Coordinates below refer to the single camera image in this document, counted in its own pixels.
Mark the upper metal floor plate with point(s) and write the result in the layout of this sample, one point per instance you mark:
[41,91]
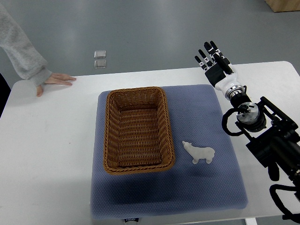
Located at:
[98,54]

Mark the blue quilted mat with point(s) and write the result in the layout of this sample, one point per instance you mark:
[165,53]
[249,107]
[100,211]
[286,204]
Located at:
[195,115]

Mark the white bear figurine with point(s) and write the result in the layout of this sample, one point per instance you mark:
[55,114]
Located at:
[198,153]

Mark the metal floor plate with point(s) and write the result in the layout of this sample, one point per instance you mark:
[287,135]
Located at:
[100,63]
[98,54]

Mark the grey fleece sleeve forearm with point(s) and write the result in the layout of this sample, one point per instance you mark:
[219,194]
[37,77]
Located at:
[26,60]

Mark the wooden box corner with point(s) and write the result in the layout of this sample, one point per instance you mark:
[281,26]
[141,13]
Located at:
[283,5]

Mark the person's bare hand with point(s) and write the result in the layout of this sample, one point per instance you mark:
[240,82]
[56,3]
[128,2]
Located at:
[55,78]

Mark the brown wicker basket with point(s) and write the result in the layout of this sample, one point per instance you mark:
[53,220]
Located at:
[137,135]

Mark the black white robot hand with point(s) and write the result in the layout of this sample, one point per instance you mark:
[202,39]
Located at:
[219,71]

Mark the lower metal floor plate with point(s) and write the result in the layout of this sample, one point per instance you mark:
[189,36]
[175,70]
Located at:
[100,63]

